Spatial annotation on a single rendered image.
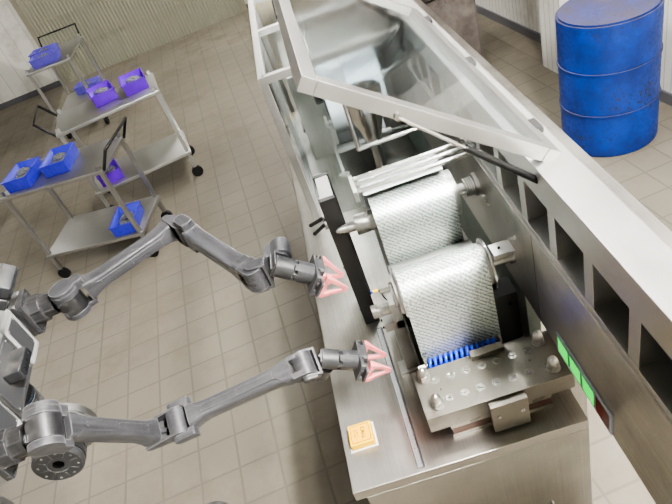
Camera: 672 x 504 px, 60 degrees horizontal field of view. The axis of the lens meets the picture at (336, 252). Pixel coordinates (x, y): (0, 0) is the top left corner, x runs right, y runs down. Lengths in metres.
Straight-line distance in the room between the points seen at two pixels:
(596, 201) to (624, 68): 2.81
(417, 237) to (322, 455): 1.46
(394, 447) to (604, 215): 0.93
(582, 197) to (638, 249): 0.17
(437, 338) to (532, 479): 0.50
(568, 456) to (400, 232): 0.78
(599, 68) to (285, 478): 2.87
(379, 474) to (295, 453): 1.29
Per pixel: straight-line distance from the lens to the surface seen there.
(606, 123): 4.07
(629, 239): 1.06
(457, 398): 1.63
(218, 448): 3.16
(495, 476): 1.80
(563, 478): 1.94
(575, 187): 1.18
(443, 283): 1.55
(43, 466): 1.92
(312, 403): 3.08
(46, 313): 1.88
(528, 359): 1.69
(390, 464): 1.71
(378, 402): 1.83
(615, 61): 3.88
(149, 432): 1.69
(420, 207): 1.68
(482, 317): 1.67
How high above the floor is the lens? 2.35
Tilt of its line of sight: 37 degrees down
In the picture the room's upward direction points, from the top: 21 degrees counter-clockwise
